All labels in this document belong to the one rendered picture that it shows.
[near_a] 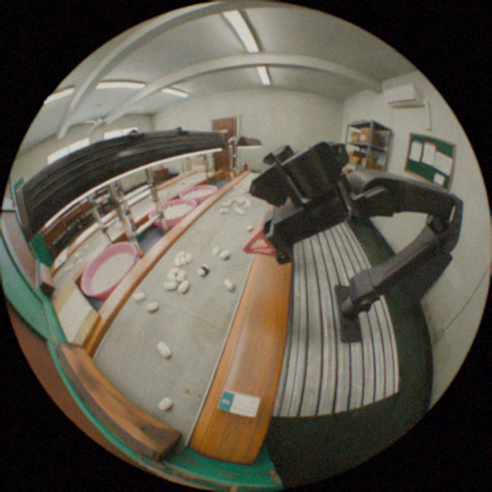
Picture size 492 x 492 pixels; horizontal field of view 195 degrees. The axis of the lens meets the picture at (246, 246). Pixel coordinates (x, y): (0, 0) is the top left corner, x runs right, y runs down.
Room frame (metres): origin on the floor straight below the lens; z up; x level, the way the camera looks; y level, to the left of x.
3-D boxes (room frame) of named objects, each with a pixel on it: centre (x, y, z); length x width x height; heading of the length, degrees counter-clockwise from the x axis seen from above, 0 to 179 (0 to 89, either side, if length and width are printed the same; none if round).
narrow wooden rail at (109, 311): (0.78, 0.20, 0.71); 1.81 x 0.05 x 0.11; 165
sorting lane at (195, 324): (0.74, 0.02, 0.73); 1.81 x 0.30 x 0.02; 165
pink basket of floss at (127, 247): (0.23, 0.51, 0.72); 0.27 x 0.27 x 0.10
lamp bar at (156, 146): (0.33, 0.19, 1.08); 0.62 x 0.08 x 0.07; 165
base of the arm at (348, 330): (0.14, -0.31, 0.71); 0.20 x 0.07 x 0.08; 167
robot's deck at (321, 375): (0.49, -0.14, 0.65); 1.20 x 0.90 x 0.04; 167
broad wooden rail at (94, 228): (0.96, 0.89, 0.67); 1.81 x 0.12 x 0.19; 165
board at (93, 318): (0.02, 0.56, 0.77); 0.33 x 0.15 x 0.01; 75
